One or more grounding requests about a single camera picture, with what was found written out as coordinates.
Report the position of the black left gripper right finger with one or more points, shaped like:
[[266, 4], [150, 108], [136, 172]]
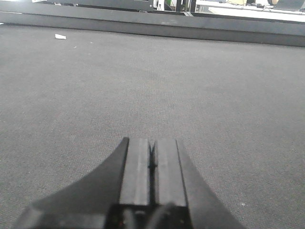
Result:
[[177, 181]]

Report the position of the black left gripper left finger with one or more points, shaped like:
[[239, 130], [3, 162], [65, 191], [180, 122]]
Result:
[[95, 201]]

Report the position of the white paper scrap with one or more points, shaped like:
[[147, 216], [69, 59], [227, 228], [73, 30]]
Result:
[[60, 37]]

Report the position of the white background table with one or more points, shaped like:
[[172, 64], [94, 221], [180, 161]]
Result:
[[261, 9]]

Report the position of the black conveyor side rail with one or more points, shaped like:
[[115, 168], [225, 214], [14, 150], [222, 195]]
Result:
[[196, 26]]

